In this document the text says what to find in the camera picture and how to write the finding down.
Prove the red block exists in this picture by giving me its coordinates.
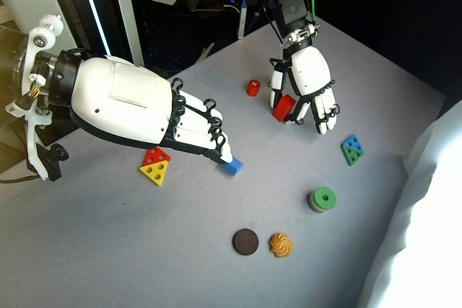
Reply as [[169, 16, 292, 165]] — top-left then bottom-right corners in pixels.
[[271, 94, 297, 123]]

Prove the blue block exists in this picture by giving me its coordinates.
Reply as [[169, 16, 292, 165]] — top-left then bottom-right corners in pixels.
[[220, 157, 244, 177]]

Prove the blue triangle with holes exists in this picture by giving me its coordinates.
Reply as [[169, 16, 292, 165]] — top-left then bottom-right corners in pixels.
[[341, 134, 365, 152]]

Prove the green triangle with holes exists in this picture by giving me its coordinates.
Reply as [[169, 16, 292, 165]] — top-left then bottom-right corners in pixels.
[[341, 145, 365, 167]]

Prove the stack of coloured rings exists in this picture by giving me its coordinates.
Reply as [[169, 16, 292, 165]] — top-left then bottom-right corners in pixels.
[[307, 186, 338, 214]]

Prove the red triangle with holes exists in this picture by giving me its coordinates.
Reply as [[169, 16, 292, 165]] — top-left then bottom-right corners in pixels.
[[142, 146, 171, 167]]

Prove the orange swirl cookie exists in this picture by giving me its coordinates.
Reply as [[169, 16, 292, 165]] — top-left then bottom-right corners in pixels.
[[268, 232, 294, 258]]

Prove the white backdrop cloth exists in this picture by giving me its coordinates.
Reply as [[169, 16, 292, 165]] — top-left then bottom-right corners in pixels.
[[357, 100, 462, 308]]

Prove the dark chocolate sandwich cookie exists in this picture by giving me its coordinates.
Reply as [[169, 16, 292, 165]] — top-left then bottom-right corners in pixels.
[[232, 228, 259, 256]]

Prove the yellow triangle with holes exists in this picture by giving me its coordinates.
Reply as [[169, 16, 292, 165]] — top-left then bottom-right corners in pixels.
[[139, 160, 170, 187]]

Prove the grey table cloth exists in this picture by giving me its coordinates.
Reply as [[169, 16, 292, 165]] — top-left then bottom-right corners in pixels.
[[0, 15, 447, 308]]

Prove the white cable connector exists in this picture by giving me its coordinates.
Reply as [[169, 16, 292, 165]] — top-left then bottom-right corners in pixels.
[[237, 0, 250, 40]]

